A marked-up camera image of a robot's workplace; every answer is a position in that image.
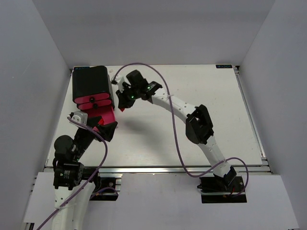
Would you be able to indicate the red flower printed lego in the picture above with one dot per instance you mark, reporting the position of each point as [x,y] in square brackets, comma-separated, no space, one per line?
[101,122]

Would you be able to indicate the pink top drawer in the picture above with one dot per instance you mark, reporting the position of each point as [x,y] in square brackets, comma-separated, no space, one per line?
[91,98]

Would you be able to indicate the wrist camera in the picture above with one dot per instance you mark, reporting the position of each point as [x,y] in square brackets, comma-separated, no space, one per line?
[78,118]
[119,80]

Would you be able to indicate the pink drawer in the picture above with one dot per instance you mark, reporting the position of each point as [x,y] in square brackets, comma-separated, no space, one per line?
[91,98]
[106,112]
[94,105]

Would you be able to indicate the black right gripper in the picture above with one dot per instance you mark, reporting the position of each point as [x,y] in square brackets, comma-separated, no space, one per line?
[125,97]

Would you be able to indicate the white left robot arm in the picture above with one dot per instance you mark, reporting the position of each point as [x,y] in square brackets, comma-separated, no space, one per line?
[75,185]

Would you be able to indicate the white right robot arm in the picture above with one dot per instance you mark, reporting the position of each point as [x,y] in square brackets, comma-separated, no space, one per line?
[198,124]

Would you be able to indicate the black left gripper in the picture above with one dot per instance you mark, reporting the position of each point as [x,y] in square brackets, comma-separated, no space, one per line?
[96,127]

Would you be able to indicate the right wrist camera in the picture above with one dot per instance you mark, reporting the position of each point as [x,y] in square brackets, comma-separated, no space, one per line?
[119,80]

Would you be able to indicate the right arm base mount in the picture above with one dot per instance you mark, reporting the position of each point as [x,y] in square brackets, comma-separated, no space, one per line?
[213,192]

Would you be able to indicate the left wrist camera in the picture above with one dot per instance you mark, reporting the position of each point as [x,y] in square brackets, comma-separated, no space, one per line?
[78,118]

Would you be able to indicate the black drawer cabinet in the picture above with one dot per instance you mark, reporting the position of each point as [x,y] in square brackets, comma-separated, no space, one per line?
[91,80]

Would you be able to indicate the pink bottom drawer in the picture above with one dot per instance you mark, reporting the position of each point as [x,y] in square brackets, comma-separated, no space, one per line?
[106,112]

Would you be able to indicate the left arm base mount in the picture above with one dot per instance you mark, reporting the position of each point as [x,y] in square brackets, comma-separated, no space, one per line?
[107,187]

